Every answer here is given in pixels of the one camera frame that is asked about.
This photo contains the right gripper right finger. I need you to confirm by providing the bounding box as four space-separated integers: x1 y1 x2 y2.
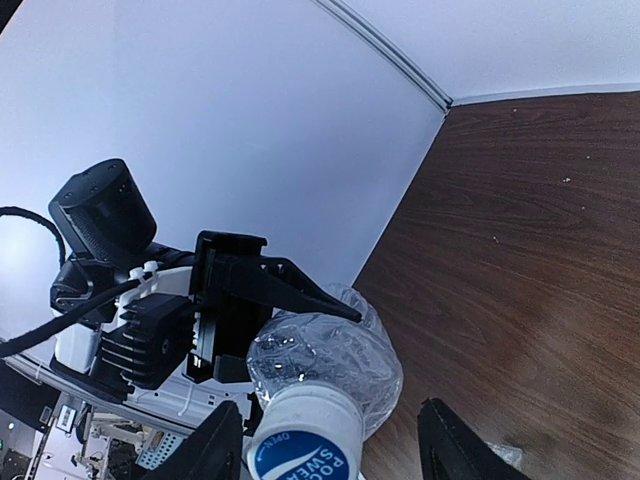
417 398 527 480

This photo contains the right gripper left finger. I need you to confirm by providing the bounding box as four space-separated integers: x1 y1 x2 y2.
149 401 243 480

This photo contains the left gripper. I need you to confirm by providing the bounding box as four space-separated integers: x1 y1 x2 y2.
185 231 362 383

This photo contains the white cap of clear bottle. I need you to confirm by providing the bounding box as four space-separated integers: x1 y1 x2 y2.
247 382 364 480

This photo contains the clear unlabelled plastic bottle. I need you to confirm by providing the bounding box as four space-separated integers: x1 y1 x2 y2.
246 283 404 439

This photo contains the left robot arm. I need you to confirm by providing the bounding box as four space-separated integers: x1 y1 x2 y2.
1 159 362 403

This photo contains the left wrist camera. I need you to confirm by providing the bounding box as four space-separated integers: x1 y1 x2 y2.
49 293 194 404

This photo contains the left black cable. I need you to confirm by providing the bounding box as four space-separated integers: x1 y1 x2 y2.
0 205 141 359

